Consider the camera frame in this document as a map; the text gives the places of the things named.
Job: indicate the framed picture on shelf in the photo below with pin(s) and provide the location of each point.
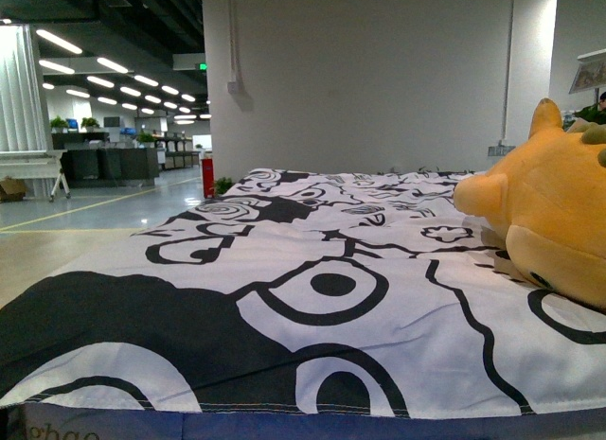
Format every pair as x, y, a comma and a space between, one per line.
590, 75

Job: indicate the red fire extinguisher box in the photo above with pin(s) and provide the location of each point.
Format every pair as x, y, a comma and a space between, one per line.
207, 172

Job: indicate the orange plush dinosaur toy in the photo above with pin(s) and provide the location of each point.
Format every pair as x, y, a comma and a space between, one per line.
546, 200

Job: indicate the cardboard box on floor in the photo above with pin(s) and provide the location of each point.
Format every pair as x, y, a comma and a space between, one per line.
12, 190

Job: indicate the dark office counter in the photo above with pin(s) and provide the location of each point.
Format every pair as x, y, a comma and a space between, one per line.
92, 160

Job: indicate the white folding table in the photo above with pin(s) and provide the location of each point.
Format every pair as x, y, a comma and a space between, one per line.
36, 164

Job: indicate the black and white patterned cloth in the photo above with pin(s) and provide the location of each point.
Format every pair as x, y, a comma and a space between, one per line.
305, 293

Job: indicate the wall socket box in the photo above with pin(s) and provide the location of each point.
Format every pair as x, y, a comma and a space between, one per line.
499, 150

